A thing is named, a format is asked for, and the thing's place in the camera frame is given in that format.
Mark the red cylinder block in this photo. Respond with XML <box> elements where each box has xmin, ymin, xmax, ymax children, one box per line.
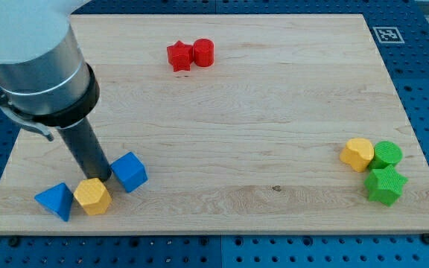
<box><xmin>193</xmin><ymin>39</ymin><xmax>215</xmax><ymax>67</ymax></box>

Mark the green star block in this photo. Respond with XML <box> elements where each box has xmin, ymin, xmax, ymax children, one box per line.
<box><xmin>364</xmin><ymin>165</ymin><xmax>409</xmax><ymax>207</ymax></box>

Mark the yellow heart block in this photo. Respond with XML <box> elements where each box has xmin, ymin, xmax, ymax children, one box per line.
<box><xmin>339</xmin><ymin>138</ymin><xmax>374</xmax><ymax>172</ymax></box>

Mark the white fiducial marker tag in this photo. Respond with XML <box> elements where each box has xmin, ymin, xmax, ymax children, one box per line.
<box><xmin>372</xmin><ymin>26</ymin><xmax>404</xmax><ymax>44</ymax></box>

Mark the yellow hexagon block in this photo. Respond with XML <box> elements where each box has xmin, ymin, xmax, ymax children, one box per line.
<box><xmin>74</xmin><ymin>178</ymin><xmax>112</xmax><ymax>216</ymax></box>

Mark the blue triangle block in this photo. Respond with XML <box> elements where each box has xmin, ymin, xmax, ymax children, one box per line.
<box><xmin>34</xmin><ymin>182</ymin><xmax>74</xmax><ymax>222</ymax></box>

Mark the light wooden board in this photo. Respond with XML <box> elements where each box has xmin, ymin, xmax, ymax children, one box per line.
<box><xmin>0</xmin><ymin>14</ymin><xmax>429</xmax><ymax>236</ymax></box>

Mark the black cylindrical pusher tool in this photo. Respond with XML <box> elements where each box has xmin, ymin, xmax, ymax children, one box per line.
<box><xmin>57</xmin><ymin>118</ymin><xmax>112</xmax><ymax>182</ymax></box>

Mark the red star block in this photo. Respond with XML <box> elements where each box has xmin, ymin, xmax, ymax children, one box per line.
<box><xmin>167</xmin><ymin>41</ymin><xmax>194</xmax><ymax>72</ymax></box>

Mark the blue cube block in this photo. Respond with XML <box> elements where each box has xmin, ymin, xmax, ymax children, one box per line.
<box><xmin>110</xmin><ymin>152</ymin><xmax>148</xmax><ymax>193</ymax></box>

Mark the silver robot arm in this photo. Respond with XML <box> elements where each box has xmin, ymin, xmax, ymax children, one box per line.
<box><xmin>0</xmin><ymin>0</ymin><xmax>99</xmax><ymax>140</ymax></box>

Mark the green cylinder block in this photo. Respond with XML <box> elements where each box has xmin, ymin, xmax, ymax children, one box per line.
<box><xmin>368</xmin><ymin>141</ymin><xmax>403</xmax><ymax>170</ymax></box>

